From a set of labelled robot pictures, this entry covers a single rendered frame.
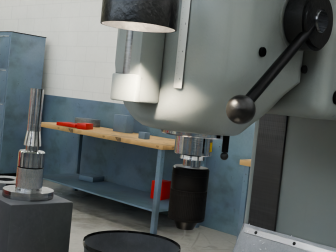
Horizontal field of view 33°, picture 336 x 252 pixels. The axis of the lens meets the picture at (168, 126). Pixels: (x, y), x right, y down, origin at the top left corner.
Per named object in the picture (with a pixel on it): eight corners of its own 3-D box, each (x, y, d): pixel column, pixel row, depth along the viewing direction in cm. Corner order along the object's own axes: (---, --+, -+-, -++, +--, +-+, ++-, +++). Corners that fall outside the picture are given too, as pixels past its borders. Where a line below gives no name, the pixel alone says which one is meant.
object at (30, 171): (41, 187, 104) (43, 155, 104) (42, 192, 100) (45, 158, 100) (14, 186, 103) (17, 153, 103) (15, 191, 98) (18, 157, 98)
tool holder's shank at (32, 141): (40, 150, 103) (45, 89, 102) (41, 152, 100) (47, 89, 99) (22, 149, 102) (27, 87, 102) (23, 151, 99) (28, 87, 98)
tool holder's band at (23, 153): (43, 155, 104) (44, 150, 104) (45, 158, 100) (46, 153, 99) (17, 153, 103) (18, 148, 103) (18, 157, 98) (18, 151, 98)
